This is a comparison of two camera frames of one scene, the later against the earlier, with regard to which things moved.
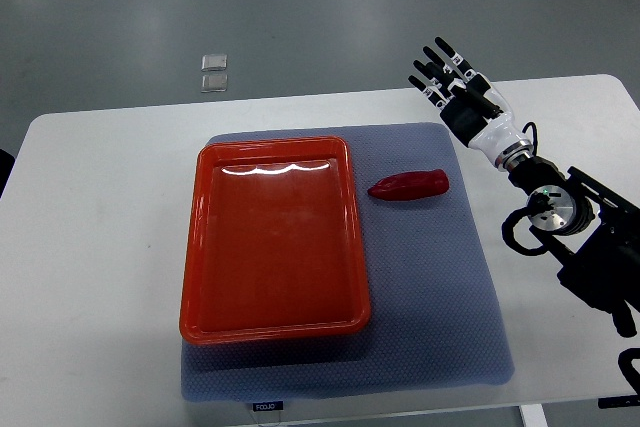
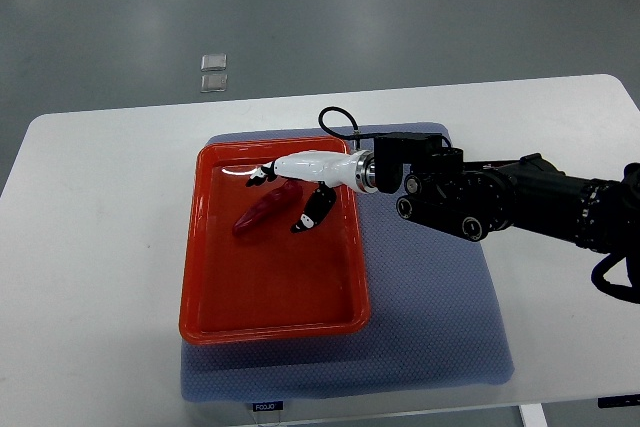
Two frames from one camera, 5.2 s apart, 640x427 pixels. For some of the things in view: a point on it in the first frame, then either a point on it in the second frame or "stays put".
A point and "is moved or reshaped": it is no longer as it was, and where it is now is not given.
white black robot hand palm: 483,125 to 358,171
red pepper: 411,186 is moved or reshaped
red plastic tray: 273,248 stays put
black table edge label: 618,401 stays put
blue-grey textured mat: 434,316 stays put
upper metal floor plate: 214,62 stays put
